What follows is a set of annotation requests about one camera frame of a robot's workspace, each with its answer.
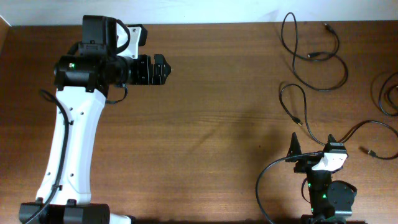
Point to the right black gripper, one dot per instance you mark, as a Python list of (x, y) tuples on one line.
[(305, 165)]

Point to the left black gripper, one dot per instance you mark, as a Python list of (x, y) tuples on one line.
[(146, 78)]

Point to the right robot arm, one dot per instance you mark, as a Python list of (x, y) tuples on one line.
[(330, 200)]

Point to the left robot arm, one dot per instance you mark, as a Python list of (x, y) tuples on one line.
[(107, 55)]

